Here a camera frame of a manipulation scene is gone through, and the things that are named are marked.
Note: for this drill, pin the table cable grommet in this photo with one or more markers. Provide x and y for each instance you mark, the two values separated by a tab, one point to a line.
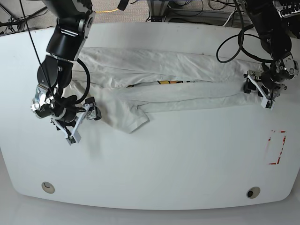
48	187
253	192

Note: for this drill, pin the image-left white wrist camera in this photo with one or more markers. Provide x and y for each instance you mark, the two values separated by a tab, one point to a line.
72	136

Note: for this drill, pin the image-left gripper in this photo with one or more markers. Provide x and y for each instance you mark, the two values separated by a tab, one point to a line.
66	117

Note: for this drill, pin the right table cable grommet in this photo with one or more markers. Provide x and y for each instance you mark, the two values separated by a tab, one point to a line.
253	192

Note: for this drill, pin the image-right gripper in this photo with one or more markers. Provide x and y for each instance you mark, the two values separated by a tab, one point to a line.
270	80

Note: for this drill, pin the aluminium frame stand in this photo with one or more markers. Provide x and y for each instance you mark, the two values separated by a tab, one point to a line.
157	10

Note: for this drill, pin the white printed T-shirt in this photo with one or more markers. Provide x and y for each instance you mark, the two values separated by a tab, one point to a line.
127	84

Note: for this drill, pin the red tape rectangle marking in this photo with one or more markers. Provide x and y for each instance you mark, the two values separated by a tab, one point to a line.
275	146

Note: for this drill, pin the left table cable grommet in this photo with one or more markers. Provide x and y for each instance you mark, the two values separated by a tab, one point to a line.
48	187

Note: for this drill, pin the white power strip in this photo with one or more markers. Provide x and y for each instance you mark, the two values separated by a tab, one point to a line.
289	12

